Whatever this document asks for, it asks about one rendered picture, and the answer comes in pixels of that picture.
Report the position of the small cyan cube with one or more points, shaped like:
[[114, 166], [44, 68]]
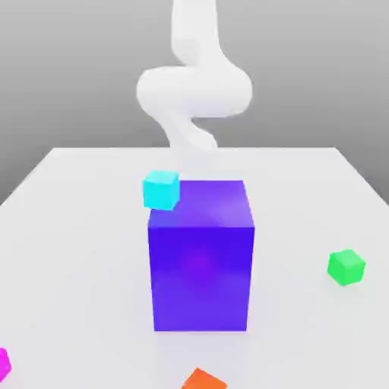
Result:
[[160, 191]]

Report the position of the large purple box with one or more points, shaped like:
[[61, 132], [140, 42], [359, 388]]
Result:
[[200, 273]]

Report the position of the small orange cube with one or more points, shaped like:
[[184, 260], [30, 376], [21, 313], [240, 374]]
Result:
[[203, 380]]

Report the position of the small green cube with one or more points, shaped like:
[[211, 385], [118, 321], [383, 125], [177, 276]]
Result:
[[346, 267]]

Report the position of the small magenta cube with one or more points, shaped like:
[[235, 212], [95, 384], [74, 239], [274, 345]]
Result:
[[3, 364]]

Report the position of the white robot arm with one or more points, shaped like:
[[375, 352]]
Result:
[[194, 91]]

